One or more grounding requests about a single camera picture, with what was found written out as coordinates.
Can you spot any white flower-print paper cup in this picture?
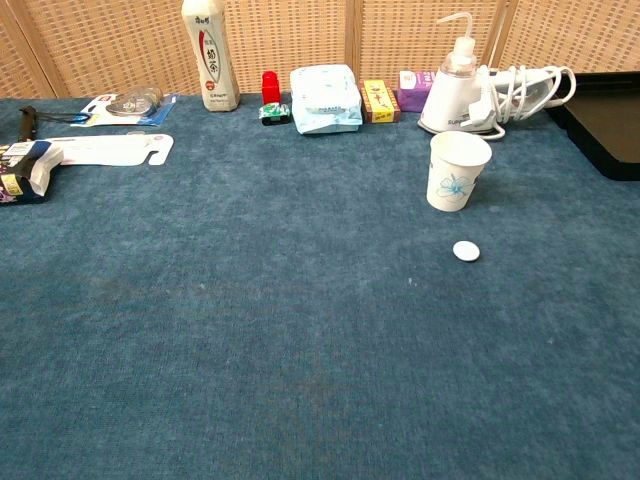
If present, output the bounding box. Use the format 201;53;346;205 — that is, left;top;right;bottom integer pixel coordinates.
426;131;494;213

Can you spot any small white round cap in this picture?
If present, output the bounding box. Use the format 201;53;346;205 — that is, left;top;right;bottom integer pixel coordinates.
452;240;481;263

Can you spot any blue tablecloth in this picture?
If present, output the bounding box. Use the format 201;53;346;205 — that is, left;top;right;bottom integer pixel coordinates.
0;92;640;480

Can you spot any small green toy car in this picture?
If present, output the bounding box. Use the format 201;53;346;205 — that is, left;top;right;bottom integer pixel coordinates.
258;102;292;126

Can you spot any light blue tissue pack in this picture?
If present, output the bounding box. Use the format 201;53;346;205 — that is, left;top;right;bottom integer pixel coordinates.
289;64;364;135

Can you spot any yellow and red box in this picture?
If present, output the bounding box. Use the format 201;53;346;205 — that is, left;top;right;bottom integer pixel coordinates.
359;79;402;124

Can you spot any purple box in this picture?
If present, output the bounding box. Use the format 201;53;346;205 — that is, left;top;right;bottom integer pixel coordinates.
397;70;437;114

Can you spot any milk tea plastic bottle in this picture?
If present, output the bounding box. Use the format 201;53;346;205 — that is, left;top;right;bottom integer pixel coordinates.
180;0;242;113

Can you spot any white card package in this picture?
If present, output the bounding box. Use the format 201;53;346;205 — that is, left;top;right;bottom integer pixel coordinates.
43;132;175;168

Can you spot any blue-card blister pack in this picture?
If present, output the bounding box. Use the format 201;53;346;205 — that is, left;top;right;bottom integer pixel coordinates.
69;85;180;128

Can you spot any wicker folding screen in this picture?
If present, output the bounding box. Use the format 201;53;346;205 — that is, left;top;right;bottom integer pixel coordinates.
0;0;640;100

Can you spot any dark navy snack bag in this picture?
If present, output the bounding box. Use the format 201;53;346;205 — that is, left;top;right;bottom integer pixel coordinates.
0;139;65;206

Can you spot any black tray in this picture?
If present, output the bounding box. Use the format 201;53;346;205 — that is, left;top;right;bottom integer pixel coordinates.
544;71;640;181

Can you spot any white power cord with plug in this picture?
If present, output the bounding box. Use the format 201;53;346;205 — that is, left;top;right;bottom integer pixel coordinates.
459;64;577;141

